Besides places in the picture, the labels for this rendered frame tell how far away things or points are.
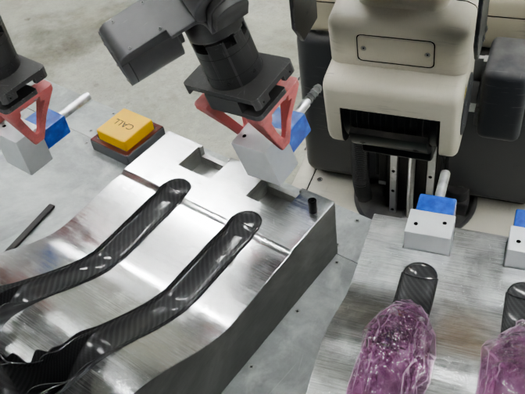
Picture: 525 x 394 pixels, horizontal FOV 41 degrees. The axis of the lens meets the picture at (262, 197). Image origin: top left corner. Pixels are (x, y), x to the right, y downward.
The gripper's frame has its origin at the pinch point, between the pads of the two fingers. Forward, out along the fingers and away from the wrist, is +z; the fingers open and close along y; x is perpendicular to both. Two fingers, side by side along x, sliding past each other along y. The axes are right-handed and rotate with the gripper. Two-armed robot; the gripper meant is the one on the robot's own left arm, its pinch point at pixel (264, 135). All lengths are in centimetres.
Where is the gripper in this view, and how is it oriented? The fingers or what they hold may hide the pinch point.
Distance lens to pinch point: 76.9
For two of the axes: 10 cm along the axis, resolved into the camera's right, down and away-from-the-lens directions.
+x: 5.7, -7.2, 4.0
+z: 3.2, 6.5, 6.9
